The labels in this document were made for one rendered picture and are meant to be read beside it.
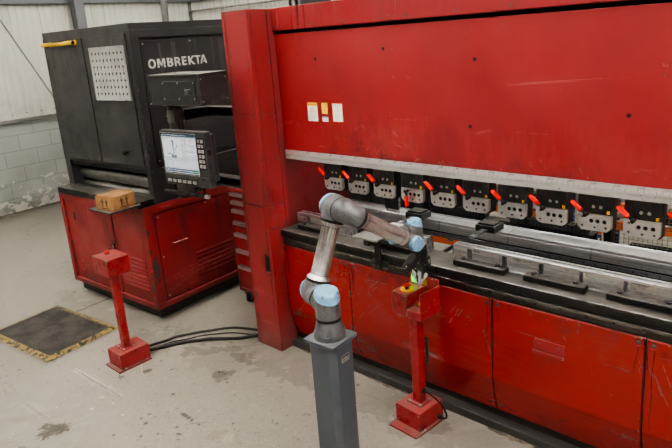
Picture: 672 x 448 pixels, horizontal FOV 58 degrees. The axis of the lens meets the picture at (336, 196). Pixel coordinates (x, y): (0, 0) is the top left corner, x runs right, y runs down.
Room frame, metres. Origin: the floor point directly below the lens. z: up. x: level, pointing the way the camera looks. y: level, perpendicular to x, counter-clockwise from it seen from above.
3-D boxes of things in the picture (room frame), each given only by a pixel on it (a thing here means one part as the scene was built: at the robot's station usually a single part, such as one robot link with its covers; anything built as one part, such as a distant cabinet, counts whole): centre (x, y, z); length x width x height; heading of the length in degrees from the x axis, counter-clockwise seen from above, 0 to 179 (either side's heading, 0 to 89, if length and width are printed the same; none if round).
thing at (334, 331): (2.56, 0.08, 0.82); 0.15 x 0.15 x 0.10
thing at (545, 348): (2.62, -0.96, 0.58); 0.15 x 0.02 x 0.07; 46
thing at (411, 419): (2.96, -0.36, 0.06); 0.25 x 0.20 x 0.12; 132
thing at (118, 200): (4.42, 1.66, 1.04); 0.30 x 0.26 x 0.12; 50
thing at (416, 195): (3.32, -0.45, 1.26); 0.15 x 0.09 x 0.17; 46
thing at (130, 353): (3.88, 1.54, 0.41); 0.25 x 0.20 x 0.83; 136
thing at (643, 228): (2.49, -1.32, 1.26); 0.15 x 0.09 x 0.17; 46
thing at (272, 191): (4.24, 0.26, 1.15); 0.85 x 0.25 x 2.30; 136
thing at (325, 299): (2.57, 0.08, 0.94); 0.13 x 0.12 x 0.14; 25
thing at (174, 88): (3.98, 0.89, 1.53); 0.51 x 0.25 x 0.85; 51
